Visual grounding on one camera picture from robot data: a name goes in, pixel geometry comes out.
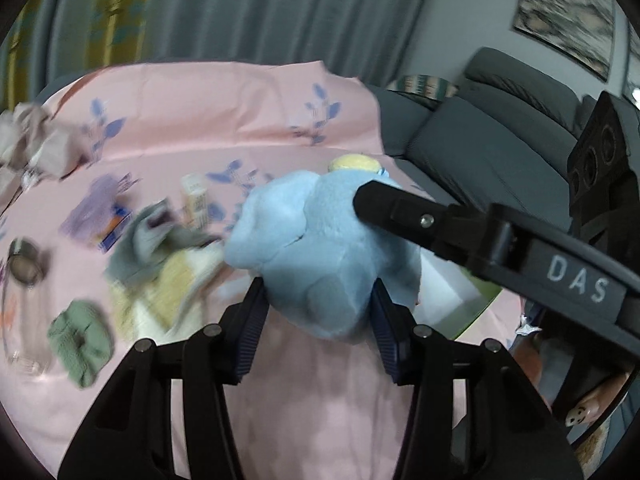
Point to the purple cloth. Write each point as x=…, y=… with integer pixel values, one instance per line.
x=95, y=205

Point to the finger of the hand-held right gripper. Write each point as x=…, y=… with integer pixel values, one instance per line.
x=425, y=222

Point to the glass bottle with steel lid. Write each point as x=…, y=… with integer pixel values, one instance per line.
x=25, y=280

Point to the blue plush toy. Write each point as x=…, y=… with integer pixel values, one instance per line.
x=310, y=240

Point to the yellow patterned curtain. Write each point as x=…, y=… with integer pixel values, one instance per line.
x=127, y=5

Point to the framed wall picture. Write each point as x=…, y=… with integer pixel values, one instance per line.
x=565, y=15

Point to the green towel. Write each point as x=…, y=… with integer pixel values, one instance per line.
x=80, y=345

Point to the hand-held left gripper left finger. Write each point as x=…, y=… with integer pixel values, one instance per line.
x=250, y=330

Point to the crumpled pinkish grey cloth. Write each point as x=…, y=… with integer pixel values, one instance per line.
x=40, y=145

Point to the grey sofa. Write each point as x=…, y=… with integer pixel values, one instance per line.
x=490, y=150

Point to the pink printed tablecloth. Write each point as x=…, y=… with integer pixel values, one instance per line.
x=200, y=110

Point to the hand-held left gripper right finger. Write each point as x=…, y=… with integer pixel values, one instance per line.
x=387, y=330

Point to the person's right hand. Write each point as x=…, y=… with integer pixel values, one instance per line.
x=592, y=402

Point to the patterned cushion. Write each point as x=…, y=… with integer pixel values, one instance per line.
x=425, y=87

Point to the blue packet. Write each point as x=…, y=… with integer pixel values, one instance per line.
x=115, y=230

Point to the yellow towel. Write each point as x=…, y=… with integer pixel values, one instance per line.
x=170, y=285

